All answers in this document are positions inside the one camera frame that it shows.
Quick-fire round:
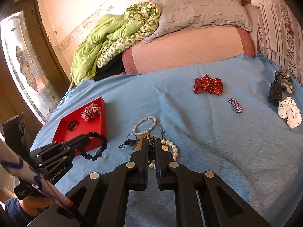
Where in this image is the black hair tie with bead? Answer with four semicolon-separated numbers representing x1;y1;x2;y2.
80;131;109;162

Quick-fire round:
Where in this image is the leopard print hair tie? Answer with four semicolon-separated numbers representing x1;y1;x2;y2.
144;134;157;165

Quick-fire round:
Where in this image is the large pearl bracelet with charm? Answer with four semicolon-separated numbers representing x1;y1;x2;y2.
147;138;180;170

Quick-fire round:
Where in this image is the red jewelry tray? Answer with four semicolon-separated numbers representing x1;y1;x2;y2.
52;97;107;142

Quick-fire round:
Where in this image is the person's left hand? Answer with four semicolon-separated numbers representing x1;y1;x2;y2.
19;196;53;217

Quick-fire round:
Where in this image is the red white plaid scrunchie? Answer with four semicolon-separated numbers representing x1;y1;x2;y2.
81;103;101;122

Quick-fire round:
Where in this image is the white blue patterned sleeve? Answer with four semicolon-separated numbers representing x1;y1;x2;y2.
1;140;73;208

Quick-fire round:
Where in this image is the black folded garment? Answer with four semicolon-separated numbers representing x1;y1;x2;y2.
94;54;125;82

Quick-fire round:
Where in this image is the stained glass door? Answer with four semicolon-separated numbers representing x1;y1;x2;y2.
1;10;59;125

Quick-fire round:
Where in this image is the light blue bed blanket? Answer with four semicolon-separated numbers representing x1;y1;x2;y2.
32;55;302;226

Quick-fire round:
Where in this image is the purple braided hair clip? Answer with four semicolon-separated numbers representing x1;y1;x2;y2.
227;98;242;114

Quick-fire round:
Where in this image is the green quilted comforter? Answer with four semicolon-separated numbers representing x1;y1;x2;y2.
70;2;161;86

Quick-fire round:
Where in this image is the white black dotted scrunchie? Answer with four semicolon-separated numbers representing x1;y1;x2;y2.
278;97;302;129

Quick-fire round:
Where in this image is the red polka dot scrunchie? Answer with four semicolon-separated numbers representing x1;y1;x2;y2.
193;74;223;95

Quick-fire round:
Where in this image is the pink bolster cushion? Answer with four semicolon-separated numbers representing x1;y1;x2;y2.
122;26;256;74

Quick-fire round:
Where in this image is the black lace scrunchie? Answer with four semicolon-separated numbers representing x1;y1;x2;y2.
268;69;295;107

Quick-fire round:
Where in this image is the grey pillow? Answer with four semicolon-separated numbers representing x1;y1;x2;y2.
143;0;253;44

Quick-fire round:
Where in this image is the striped floral pillow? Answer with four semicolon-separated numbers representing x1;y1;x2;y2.
257;3;302;84

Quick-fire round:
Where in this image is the plain black hair tie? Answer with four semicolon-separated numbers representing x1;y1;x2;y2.
67;119;79;132

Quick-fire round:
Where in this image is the black cord gold charm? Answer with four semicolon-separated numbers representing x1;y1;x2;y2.
119;133;147;150

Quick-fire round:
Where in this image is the small pale bead bracelet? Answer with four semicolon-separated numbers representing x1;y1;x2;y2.
132;115;158;136

